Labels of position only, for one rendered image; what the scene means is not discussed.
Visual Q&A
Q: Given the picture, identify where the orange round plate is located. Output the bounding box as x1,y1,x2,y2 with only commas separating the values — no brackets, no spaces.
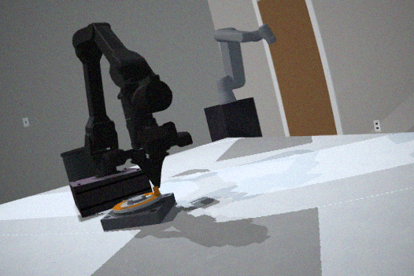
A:
113,186,162,214

